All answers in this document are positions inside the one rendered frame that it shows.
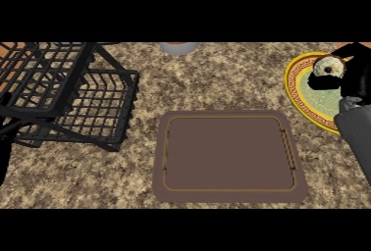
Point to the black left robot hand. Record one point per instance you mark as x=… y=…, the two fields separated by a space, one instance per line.
x=3 y=153

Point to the yellow rimmed green plate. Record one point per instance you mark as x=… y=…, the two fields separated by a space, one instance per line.
x=313 y=94

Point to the pale grey round container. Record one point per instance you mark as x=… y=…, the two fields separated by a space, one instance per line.
x=177 y=47

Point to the brown rectangular tray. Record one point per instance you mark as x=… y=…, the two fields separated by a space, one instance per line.
x=229 y=156

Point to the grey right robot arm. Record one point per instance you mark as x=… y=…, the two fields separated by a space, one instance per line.
x=356 y=130

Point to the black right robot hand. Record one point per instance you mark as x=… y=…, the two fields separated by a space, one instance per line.
x=355 y=76

